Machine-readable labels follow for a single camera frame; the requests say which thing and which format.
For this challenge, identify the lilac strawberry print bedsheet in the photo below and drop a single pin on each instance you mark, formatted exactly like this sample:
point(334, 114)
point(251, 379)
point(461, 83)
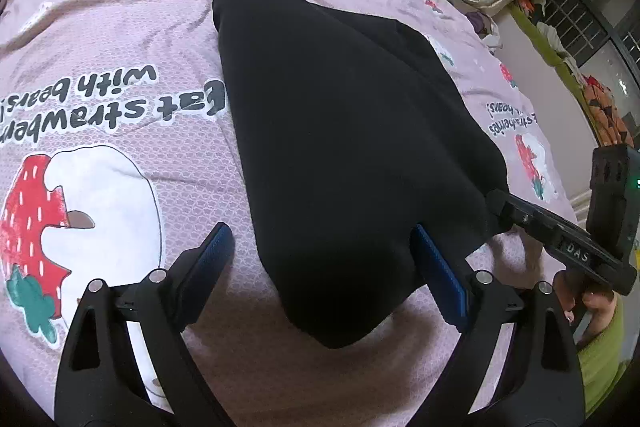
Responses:
point(118, 152)

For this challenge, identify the black garment with orange cuffs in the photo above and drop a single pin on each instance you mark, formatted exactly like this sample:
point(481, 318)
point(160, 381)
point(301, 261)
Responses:
point(351, 134)

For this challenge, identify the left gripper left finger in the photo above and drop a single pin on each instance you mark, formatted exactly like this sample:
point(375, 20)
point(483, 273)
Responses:
point(99, 383)

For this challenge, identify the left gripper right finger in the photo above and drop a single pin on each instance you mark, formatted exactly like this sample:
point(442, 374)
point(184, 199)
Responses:
point(540, 383)

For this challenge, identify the green sleeve right forearm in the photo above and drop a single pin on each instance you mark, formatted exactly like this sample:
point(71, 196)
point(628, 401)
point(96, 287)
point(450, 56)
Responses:
point(599, 354)

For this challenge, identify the right hand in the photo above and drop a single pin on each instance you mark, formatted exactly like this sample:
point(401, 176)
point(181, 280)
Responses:
point(599, 303)

